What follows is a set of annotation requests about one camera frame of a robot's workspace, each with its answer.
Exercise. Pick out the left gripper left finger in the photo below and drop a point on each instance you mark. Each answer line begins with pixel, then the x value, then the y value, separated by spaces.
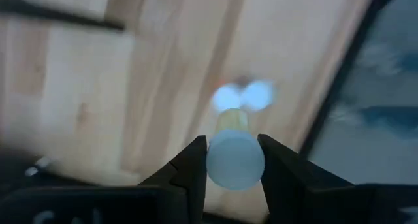
pixel 183 191

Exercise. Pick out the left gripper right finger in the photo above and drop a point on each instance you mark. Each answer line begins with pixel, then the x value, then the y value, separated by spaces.
pixel 294 191

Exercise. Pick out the black aluminium table frame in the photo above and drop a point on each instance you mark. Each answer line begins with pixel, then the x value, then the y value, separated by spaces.
pixel 352 60

